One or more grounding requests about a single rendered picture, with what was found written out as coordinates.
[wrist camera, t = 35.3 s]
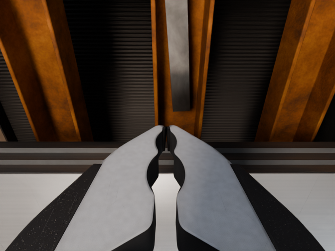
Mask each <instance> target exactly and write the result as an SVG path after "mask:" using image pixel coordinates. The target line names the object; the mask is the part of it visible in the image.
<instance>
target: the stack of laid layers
mask: <svg viewBox="0 0 335 251"><path fill-rule="evenodd" d="M127 142H128V141H0V173H84V172H85V171H86V170H87V169H88V168H89V167H90V166H92V165H93V164H100V163H101V162H102V161H104V160H105V159H106V158H107V157H108V156H109V155H110V154H111V153H113V152H114V151H115V150H116V149H118V148H119V147H121V146H122V145H124V144H125V143H127ZM205 143H207V144H209V145H210V146H212V147H213V148H214V149H216V150H217V151H218V152H220V153H221V154H222V155H223V156H224V157H225V158H226V159H227V160H229V161H230V162H231V163H232V164H239V165H240V166H241V167H242V168H244V169H245V170H246V171H247V172H248V173H335V142H205ZM173 164H174V157H173V155H172V154H171V153H170V151H168V146H167V142H166V148H165V151H163V152H162V154H161V155H160V157H159V173H173Z"/></svg>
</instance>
